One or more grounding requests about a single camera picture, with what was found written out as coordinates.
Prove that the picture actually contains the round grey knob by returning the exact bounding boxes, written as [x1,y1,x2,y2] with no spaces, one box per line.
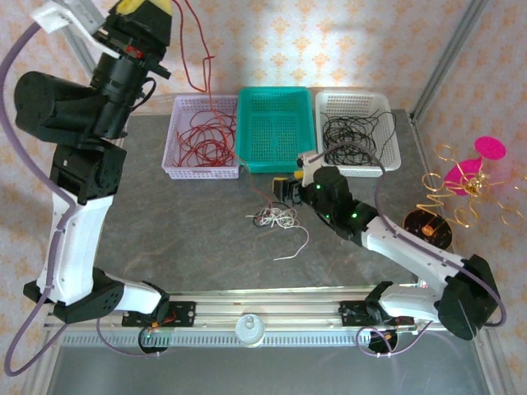
[234,313,267,351]

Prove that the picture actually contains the green plastic basket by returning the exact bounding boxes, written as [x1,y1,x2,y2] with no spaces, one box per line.
[235,86,319,175]

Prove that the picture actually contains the grey slotted cable duct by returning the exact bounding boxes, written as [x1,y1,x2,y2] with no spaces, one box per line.
[61,330,454,348]

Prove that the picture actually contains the white cable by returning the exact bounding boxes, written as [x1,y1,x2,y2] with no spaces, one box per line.
[245,207,300,232]
[273,225,311,262]

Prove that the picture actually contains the gold wire ornament pink discs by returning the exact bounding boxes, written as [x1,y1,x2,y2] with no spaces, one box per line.
[415,135,527,230]

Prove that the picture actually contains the black cable bundle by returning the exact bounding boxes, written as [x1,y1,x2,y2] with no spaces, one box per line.
[320,109,399,168]

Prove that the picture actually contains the black round disc gold rim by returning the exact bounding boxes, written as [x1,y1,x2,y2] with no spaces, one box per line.
[402,207,454,253]

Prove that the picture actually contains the white plastic basket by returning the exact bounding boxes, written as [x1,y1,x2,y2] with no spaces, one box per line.
[314,89,403,179]

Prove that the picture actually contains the purple plastic basket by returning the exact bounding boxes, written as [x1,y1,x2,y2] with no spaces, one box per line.
[160,94,241,183]

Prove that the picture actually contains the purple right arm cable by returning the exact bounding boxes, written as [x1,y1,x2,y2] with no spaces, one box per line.
[304,144,508,359]

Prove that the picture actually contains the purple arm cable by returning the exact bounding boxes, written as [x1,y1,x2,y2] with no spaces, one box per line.
[304,144,508,359]
[0,15,162,378]

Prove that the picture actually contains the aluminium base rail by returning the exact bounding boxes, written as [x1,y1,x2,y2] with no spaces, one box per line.
[44,283,434,335]

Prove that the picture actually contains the aluminium frame post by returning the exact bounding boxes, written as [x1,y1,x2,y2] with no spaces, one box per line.
[61,22,127,125]
[410,0,493,123]

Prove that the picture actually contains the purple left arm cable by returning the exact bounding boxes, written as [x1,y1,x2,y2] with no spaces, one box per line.
[0,15,162,378]

